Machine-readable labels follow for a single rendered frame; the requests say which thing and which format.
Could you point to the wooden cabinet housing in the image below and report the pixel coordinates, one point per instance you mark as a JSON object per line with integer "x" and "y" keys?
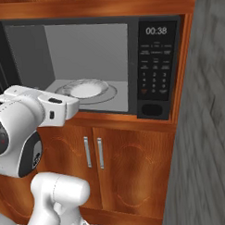
{"x": 185, "y": 68}

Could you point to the glass microwave turntable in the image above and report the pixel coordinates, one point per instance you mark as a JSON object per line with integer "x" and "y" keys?
{"x": 112, "y": 93}

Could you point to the grey wooden side panel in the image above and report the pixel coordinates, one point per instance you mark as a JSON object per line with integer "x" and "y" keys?
{"x": 204, "y": 113}

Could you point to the wooden cupboard door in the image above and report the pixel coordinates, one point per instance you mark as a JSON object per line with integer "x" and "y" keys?
{"x": 13, "y": 196}
{"x": 138, "y": 172}
{"x": 67, "y": 168}

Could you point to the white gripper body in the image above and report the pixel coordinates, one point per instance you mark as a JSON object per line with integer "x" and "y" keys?
{"x": 17, "y": 92}

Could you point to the wooden drawer front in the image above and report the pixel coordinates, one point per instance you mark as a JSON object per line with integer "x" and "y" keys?
{"x": 128, "y": 220}

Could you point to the black microwave oven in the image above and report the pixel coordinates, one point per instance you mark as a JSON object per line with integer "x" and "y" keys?
{"x": 155, "y": 69}

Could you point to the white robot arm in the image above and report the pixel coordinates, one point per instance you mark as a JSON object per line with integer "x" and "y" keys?
{"x": 20, "y": 121}

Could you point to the white plate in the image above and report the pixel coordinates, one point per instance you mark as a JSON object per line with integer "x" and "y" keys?
{"x": 85, "y": 88}

